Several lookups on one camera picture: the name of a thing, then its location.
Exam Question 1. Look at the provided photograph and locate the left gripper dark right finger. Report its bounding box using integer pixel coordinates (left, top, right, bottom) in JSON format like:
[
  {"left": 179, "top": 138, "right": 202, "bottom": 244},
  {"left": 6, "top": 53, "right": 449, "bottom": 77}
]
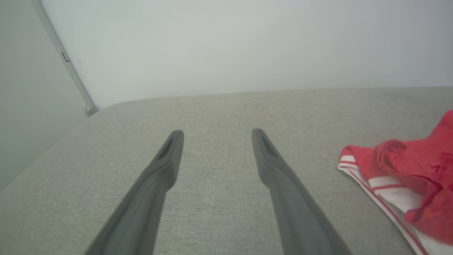
[{"left": 252, "top": 128, "right": 352, "bottom": 255}]

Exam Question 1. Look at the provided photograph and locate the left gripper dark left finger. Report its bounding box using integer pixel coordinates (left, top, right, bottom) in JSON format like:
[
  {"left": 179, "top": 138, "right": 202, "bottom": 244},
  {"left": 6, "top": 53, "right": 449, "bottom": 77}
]
[{"left": 84, "top": 130, "right": 184, "bottom": 255}]

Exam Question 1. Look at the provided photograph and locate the red and white sports shirt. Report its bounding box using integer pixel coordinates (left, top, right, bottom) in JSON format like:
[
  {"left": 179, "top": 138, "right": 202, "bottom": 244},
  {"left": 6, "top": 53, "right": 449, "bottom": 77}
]
[{"left": 337, "top": 110, "right": 453, "bottom": 255}]

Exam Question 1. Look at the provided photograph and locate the grey metal pole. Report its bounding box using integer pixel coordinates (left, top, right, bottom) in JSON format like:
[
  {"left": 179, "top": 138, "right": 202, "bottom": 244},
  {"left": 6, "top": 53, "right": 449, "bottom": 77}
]
[{"left": 32, "top": 0, "right": 98, "bottom": 118}]

